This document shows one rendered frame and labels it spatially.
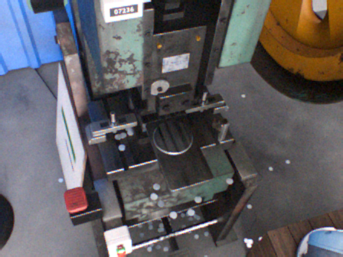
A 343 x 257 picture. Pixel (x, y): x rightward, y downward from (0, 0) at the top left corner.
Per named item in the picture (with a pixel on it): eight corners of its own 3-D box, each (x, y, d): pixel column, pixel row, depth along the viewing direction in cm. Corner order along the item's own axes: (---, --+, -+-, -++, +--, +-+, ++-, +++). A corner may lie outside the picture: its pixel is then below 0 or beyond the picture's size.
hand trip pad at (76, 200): (91, 216, 106) (88, 206, 100) (71, 222, 104) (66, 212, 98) (86, 195, 110) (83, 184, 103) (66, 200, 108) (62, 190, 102)
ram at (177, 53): (199, 111, 105) (217, 31, 81) (151, 122, 102) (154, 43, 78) (179, 69, 114) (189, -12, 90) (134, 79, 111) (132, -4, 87)
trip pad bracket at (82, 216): (107, 229, 120) (102, 207, 104) (79, 238, 118) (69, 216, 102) (103, 213, 124) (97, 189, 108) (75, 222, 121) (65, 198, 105)
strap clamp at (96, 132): (138, 132, 122) (138, 115, 113) (89, 144, 118) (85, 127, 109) (133, 119, 125) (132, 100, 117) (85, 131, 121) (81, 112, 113)
